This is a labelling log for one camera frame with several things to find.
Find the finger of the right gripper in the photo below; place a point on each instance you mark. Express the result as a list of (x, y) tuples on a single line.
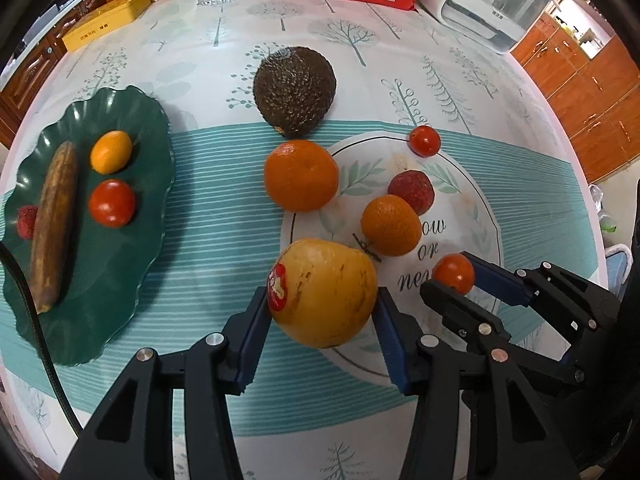
[(523, 287), (478, 328)]

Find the round orange mandarin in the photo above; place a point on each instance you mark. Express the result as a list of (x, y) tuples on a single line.
[(300, 176)]

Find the wooden cabinet right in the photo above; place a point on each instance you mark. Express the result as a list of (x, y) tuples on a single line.
[(595, 99)]

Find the dark green leaf plate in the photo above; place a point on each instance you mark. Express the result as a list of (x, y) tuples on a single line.
[(105, 267)]

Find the dark brown avocado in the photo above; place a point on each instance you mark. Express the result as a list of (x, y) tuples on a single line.
[(293, 89)]

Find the patterned tablecloth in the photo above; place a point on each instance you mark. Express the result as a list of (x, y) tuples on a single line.
[(307, 414)]

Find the large red tomato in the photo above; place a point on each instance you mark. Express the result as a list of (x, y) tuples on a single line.
[(112, 203)]

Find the small yellow kumquat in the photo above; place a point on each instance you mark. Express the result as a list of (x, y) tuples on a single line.
[(111, 152)]

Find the overripe brown banana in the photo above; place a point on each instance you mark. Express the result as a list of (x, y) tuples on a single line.
[(52, 227)]

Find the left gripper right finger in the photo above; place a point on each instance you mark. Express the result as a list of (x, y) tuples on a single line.
[(512, 433)]

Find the red lychee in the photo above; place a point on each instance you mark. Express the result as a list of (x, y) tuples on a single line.
[(415, 188), (25, 221)]

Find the oval orange mandarin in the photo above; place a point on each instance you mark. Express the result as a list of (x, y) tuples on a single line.
[(390, 226)]

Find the medium red cherry tomato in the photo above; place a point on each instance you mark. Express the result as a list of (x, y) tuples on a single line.
[(455, 271)]

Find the wooden kitchen cabinet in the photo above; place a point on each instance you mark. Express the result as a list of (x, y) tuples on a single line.
[(23, 78)]

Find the yellow tin box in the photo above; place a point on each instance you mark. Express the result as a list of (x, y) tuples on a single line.
[(102, 21)]

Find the small red cherry tomato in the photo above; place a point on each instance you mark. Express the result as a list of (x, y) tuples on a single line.
[(424, 141)]

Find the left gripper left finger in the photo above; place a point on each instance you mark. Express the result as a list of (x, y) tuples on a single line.
[(129, 435)]

